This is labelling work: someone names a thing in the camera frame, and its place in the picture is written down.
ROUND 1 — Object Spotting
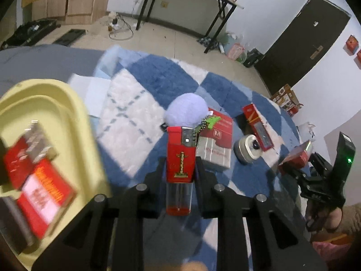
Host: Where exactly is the red silver cigarette box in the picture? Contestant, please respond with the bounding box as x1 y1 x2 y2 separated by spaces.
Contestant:
197 108 233 171

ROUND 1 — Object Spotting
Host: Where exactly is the red lighter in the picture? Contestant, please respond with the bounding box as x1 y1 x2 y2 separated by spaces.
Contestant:
166 127 197 216

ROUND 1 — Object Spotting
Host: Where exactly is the lavender pompom keychain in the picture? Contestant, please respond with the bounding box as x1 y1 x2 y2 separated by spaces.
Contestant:
164 93 221 133

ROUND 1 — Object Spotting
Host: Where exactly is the blue white checkered rug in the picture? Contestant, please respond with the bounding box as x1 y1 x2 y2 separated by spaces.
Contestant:
67 44 311 271

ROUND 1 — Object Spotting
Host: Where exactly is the red foil box in tray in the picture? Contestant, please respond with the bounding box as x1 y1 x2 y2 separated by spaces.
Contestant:
1 121 58 190

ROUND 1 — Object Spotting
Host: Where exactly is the right hand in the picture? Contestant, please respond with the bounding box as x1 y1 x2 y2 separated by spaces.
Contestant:
305 199 343 232

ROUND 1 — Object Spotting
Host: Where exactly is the red white box in tray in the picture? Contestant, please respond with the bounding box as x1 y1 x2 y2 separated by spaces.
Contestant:
16 159 76 240

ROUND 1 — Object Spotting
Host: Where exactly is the black folding table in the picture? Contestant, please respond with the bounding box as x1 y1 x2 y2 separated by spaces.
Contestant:
135 0 243 53

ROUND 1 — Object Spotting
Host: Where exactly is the dark door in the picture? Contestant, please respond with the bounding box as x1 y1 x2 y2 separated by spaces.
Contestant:
255 0 351 94

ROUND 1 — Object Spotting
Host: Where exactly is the black case on floor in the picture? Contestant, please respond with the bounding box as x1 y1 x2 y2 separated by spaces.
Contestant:
1 19 60 50

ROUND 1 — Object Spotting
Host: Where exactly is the long red cigarette box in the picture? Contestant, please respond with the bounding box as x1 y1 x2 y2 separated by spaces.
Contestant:
242 103 274 152

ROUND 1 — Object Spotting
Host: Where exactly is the yellow plastic tray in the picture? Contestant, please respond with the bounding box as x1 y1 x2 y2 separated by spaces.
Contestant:
1 79 111 270

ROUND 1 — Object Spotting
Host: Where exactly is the colourful cardboard box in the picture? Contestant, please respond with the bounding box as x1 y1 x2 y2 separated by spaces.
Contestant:
271 84 303 117

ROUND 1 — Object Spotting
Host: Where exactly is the small red box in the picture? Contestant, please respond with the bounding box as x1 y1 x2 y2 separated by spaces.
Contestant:
278 140 313 175

